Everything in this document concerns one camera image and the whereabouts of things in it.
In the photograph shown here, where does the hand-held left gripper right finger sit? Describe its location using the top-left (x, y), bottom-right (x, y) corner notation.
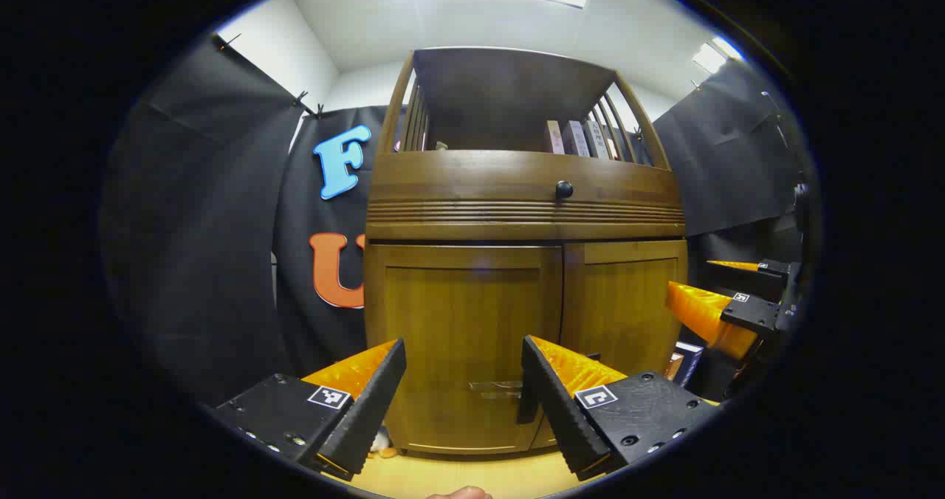
top-left (520, 334), bottom-right (722, 483)

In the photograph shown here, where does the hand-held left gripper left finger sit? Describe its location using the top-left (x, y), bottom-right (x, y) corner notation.
top-left (213, 337), bottom-right (408, 481)

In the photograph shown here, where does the wooden cabinet door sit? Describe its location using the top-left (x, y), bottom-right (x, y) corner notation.
top-left (367, 244), bottom-right (566, 455)
top-left (543, 239), bottom-right (689, 452)

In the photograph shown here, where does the brown wooden double-door shoe cabinet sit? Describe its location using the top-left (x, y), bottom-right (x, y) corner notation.
top-left (364, 47), bottom-right (689, 457)

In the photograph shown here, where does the penguin plush toy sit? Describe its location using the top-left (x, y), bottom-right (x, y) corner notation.
top-left (368, 425), bottom-right (400, 460)

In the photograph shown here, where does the dark blue box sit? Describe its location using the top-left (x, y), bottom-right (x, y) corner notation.
top-left (664, 341), bottom-right (704, 388)

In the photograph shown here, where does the black backdrop cloth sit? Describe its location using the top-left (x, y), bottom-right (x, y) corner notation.
top-left (100, 34), bottom-right (305, 405)
top-left (273, 104), bottom-right (392, 378)
top-left (653, 60), bottom-right (813, 400)

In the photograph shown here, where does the small ceiling light panel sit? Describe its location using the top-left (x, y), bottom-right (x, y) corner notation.
top-left (692, 36), bottom-right (744, 74)

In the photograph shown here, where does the grey book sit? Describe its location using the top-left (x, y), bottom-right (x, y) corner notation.
top-left (563, 120), bottom-right (591, 158)

